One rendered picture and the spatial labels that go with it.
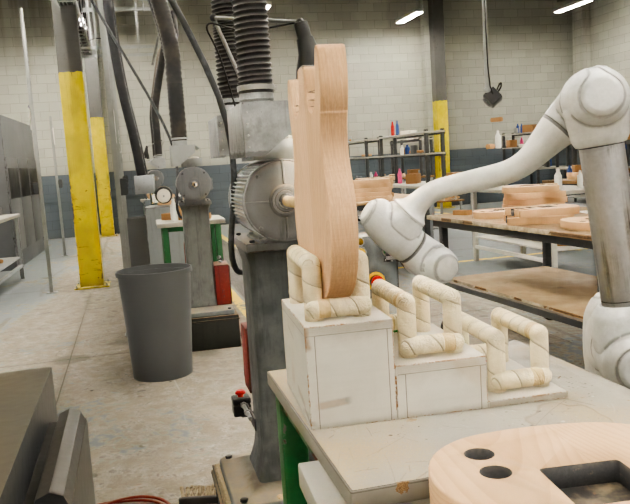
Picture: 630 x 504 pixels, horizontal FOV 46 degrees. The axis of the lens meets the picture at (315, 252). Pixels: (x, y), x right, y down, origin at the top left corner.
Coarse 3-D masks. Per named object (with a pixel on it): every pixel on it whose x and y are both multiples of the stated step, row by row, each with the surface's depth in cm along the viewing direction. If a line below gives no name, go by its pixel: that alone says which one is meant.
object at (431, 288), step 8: (416, 280) 143; (424, 280) 140; (432, 280) 138; (416, 288) 143; (424, 288) 138; (432, 288) 134; (440, 288) 131; (448, 288) 129; (432, 296) 134; (440, 296) 129; (448, 296) 127; (456, 296) 127
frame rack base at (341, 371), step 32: (288, 320) 137; (352, 320) 122; (384, 320) 122; (288, 352) 141; (320, 352) 120; (352, 352) 121; (384, 352) 122; (288, 384) 146; (320, 384) 121; (352, 384) 122; (384, 384) 123; (320, 416) 121; (352, 416) 122; (384, 416) 123
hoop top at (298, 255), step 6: (294, 246) 137; (288, 252) 138; (294, 252) 132; (300, 252) 129; (306, 252) 127; (294, 258) 130; (300, 258) 125; (306, 258) 122; (312, 258) 122; (300, 264) 124; (306, 264) 122; (312, 264) 122; (318, 264) 123
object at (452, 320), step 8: (448, 304) 127; (456, 304) 127; (448, 312) 128; (456, 312) 127; (448, 320) 128; (456, 320) 128; (448, 328) 128; (456, 328) 128; (448, 352) 129; (456, 352) 128
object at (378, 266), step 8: (368, 240) 233; (368, 248) 234; (376, 248) 234; (368, 256) 234; (376, 256) 235; (384, 256) 235; (368, 264) 234; (376, 264) 235; (384, 264) 235; (392, 264) 236; (376, 272) 235; (384, 272) 236; (392, 272) 236; (392, 280) 237
